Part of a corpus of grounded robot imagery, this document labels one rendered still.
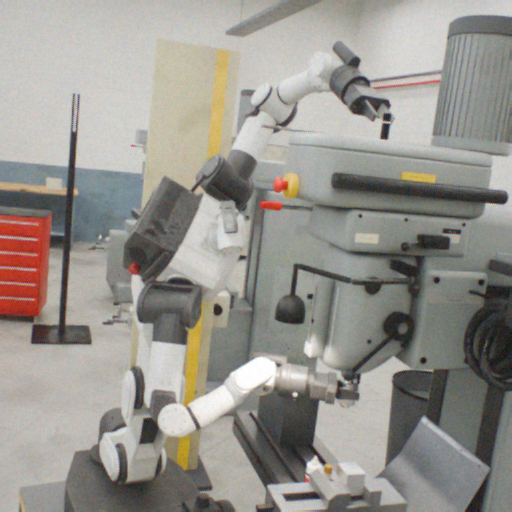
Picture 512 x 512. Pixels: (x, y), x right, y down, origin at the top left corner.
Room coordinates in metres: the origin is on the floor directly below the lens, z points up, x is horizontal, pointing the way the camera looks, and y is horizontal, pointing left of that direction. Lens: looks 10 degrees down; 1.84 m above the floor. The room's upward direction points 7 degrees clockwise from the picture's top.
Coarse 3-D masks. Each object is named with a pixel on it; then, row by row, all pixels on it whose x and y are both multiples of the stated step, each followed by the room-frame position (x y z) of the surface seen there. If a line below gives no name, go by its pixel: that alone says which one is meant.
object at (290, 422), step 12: (264, 396) 1.98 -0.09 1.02; (276, 396) 1.88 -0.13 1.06; (264, 408) 1.97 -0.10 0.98; (276, 408) 1.87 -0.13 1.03; (288, 408) 1.82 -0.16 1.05; (300, 408) 1.83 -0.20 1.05; (312, 408) 1.85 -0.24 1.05; (264, 420) 1.95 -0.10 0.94; (276, 420) 1.86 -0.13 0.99; (288, 420) 1.82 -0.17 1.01; (300, 420) 1.84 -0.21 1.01; (312, 420) 1.85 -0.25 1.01; (276, 432) 1.85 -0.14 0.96; (288, 432) 1.82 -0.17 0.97; (300, 432) 1.84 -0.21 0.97; (312, 432) 1.85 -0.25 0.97; (288, 444) 1.83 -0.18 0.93; (300, 444) 1.84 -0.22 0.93
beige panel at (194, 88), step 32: (160, 64) 3.08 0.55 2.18; (192, 64) 3.13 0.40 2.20; (224, 64) 3.17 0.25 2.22; (160, 96) 3.08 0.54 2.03; (192, 96) 3.13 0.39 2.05; (224, 96) 3.18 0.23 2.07; (160, 128) 3.09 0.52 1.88; (192, 128) 3.14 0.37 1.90; (224, 128) 3.19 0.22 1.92; (160, 160) 3.09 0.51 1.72; (192, 160) 3.14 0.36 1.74; (192, 352) 3.17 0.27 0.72; (192, 384) 3.18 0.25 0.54; (192, 448) 3.19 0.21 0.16; (192, 480) 3.09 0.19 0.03
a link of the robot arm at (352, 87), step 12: (348, 72) 1.65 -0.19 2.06; (360, 72) 1.65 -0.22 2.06; (336, 84) 1.66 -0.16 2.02; (348, 84) 1.63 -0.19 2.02; (360, 84) 1.63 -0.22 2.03; (336, 96) 1.69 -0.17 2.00; (348, 96) 1.61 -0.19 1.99; (360, 96) 1.57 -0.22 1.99; (372, 96) 1.59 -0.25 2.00; (384, 96) 1.62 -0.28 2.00; (348, 108) 1.59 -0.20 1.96
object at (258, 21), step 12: (288, 0) 7.68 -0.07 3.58; (300, 0) 7.58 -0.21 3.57; (312, 0) 7.51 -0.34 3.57; (264, 12) 8.54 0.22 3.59; (276, 12) 8.36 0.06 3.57; (288, 12) 8.28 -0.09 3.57; (240, 24) 9.62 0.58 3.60; (252, 24) 9.34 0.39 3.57; (264, 24) 9.24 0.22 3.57; (240, 36) 10.46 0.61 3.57; (420, 72) 9.09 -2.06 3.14; (432, 72) 8.80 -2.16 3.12; (396, 84) 9.71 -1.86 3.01; (408, 84) 9.37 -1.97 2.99
